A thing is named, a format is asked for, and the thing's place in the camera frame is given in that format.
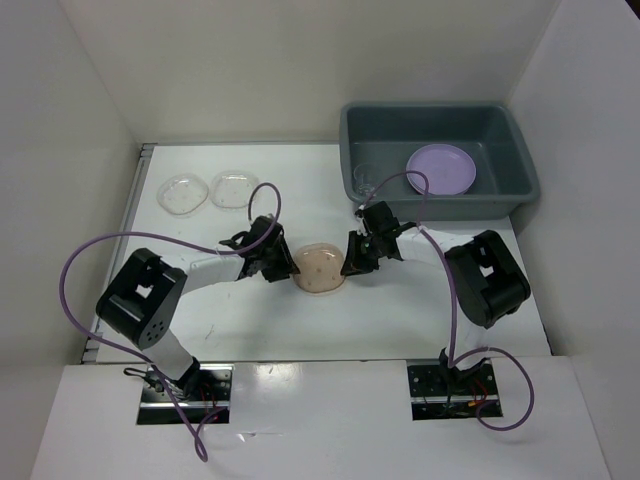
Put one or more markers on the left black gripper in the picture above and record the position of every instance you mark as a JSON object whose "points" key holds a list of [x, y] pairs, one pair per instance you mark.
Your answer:
{"points": [[286, 264]]}

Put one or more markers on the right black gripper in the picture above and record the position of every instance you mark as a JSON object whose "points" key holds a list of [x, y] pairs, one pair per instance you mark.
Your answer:
{"points": [[354, 263]]}

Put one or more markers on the brown translucent square dish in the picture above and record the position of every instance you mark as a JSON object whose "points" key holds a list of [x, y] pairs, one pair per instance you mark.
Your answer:
{"points": [[319, 268]]}

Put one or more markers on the clear glass cup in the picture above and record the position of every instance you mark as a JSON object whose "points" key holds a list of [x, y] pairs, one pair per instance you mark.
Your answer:
{"points": [[365, 178]]}

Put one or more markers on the clear square dish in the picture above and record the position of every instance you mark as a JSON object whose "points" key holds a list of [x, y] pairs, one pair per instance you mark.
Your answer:
{"points": [[182, 195], [232, 190]]}

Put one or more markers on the purple plate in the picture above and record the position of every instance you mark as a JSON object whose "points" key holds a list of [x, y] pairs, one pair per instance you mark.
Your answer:
{"points": [[445, 169]]}

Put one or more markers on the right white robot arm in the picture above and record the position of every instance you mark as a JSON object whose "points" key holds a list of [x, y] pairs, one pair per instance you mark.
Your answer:
{"points": [[485, 282]]}

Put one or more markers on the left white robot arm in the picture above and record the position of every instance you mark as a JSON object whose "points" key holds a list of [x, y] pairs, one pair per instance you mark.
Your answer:
{"points": [[140, 302]]}

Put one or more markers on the grey plastic bin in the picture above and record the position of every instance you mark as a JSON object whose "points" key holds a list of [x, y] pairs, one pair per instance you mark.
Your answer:
{"points": [[386, 134]]}

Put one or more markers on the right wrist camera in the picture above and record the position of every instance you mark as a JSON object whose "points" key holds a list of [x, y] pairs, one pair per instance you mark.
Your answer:
{"points": [[362, 213]]}

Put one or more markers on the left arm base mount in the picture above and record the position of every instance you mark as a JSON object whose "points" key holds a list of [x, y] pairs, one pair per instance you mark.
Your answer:
{"points": [[211, 397]]}

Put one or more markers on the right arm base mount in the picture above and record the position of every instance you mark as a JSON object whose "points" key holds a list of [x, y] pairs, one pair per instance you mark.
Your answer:
{"points": [[432, 398]]}

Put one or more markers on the aluminium table edge rail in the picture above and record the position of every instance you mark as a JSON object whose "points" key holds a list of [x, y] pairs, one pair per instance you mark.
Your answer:
{"points": [[91, 348]]}

